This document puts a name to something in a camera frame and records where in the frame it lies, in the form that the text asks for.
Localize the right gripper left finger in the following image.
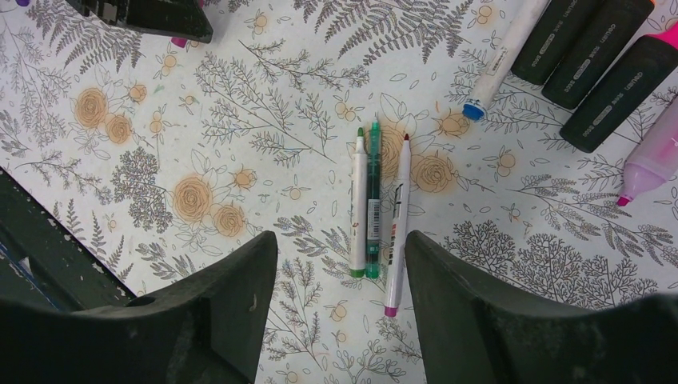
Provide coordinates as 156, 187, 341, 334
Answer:
1, 231, 278, 383

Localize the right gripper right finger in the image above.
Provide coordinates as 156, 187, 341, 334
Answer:
405, 230, 677, 383

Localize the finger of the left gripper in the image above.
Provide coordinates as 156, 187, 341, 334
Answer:
68, 0, 213, 43

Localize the teal green gel pen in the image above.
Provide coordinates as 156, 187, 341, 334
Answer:
365, 118, 381, 279

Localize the thin white green pen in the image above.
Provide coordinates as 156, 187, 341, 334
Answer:
349, 128, 368, 278

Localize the light pink pen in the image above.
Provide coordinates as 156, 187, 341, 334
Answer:
617, 102, 677, 206

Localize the blue white whiteboard marker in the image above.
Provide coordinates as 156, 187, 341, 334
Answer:
462, 0, 549, 122

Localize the blue highlighter black body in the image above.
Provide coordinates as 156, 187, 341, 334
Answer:
511, 0, 601, 86

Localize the pink highlighter black body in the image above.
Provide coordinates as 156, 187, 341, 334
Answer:
559, 24, 677, 153

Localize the orange highlighter black body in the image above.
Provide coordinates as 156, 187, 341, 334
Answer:
542, 0, 655, 110

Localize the magenta pen cap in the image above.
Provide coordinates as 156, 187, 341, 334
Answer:
170, 37, 188, 48

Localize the floral patterned table mat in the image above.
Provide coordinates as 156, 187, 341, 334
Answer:
1, 1, 677, 383

